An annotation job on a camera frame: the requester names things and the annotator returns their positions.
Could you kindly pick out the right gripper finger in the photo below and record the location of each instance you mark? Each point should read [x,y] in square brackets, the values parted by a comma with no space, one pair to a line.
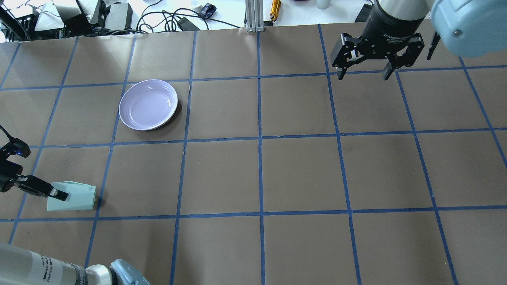
[341,71]
[389,69]

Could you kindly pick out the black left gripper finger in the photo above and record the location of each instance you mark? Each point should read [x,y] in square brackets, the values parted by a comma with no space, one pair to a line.
[38,187]

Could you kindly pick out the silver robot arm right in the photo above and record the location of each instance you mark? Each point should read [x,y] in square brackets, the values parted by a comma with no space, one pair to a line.
[467,28]

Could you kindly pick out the black power adapter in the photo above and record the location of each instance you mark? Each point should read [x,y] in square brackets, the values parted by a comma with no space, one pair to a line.
[186,25]

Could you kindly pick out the aluminium frame post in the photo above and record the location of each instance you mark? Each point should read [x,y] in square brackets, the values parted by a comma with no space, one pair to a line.
[254,16]

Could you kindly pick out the lilac plate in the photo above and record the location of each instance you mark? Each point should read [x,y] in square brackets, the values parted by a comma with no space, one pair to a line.
[148,105]

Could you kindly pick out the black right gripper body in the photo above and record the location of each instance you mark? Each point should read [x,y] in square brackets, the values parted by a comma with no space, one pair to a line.
[385,27]

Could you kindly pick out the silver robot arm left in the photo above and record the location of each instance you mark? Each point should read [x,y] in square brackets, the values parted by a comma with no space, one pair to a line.
[24,267]

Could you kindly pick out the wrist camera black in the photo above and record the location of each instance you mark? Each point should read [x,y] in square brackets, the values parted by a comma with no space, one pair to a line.
[15,146]

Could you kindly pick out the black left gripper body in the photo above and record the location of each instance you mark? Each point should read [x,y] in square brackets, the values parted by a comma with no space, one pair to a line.
[8,174]

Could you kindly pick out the mint green hexagonal cup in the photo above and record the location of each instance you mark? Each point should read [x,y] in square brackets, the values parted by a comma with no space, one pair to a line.
[80,197]

